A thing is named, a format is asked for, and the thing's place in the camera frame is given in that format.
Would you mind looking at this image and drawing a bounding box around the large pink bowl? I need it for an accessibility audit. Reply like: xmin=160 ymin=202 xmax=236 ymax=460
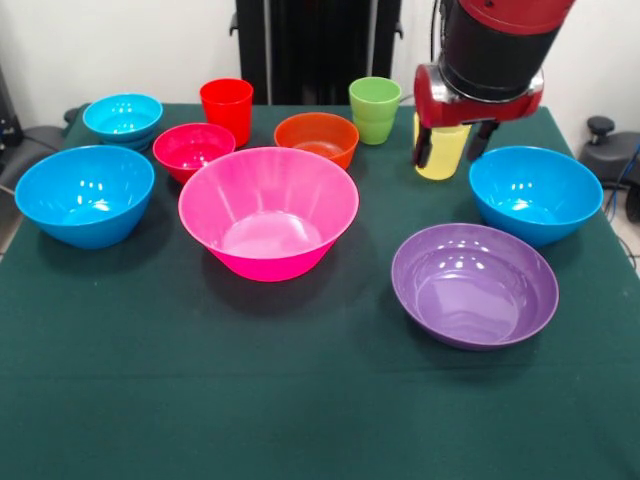
xmin=177 ymin=146 xmax=361 ymax=284

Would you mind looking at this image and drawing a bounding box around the small blue bowl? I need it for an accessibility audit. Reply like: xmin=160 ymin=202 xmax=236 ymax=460
xmin=82 ymin=93 xmax=164 ymax=144
xmin=99 ymin=130 xmax=157 ymax=153

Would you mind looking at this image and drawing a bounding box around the small orange bowl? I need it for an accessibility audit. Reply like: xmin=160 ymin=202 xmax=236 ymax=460
xmin=273 ymin=112 xmax=361 ymax=171

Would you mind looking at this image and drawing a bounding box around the green cup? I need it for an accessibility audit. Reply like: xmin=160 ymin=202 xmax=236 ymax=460
xmin=348 ymin=76 xmax=403 ymax=147

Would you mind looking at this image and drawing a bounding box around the dark green tablecloth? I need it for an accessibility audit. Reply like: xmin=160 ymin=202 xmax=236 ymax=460
xmin=0 ymin=102 xmax=640 ymax=480

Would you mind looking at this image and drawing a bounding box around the medium blue bowl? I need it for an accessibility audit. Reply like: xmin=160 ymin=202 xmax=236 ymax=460
xmin=468 ymin=145 xmax=605 ymax=249
xmin=13 ymin=144 xmax=156 ymax=251

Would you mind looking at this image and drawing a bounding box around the small crimson bowl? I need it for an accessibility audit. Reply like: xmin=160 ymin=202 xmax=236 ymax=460
xmin=152 ymin=122 xmax=237 ymax=185

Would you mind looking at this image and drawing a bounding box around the red cup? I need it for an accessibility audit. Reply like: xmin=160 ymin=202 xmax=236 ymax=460
xmin=199 ymin=77 xmax=255 ymax=149

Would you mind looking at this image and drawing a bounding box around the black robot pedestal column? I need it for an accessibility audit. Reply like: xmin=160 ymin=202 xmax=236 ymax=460
xmin=229 ymin=0 xmax=401 ymax=106

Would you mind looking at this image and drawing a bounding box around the yellow cup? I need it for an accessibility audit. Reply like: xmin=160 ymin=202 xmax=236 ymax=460
xmin=413 ymin=112 xmax=474 ymax=182

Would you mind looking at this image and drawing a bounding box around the purple shallow bowl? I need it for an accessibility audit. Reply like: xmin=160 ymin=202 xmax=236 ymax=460
xmin=390 ymin=222 xmax=560 ymax=352

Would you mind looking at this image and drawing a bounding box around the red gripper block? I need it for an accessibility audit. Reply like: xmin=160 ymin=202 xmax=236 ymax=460
xmin=411 ymin=63 xmax=546 ymax=169

